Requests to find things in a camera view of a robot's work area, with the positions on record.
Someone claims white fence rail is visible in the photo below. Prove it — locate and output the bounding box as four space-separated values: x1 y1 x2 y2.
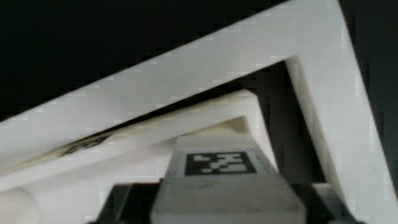
0 0 334 171
288 0 398 224

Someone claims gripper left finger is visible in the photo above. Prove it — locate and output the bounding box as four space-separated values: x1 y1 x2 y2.
87 183 160 224

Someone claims white right fence rail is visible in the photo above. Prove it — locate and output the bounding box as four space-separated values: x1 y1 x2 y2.
288 0 398 224

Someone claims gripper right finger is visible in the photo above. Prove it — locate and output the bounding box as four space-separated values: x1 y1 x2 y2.
291 183 362 224

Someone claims white front fence rail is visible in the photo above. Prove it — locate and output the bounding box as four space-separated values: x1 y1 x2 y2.
0 0 334 171

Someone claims white leg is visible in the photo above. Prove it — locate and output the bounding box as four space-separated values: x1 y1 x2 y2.
151 134 306 224

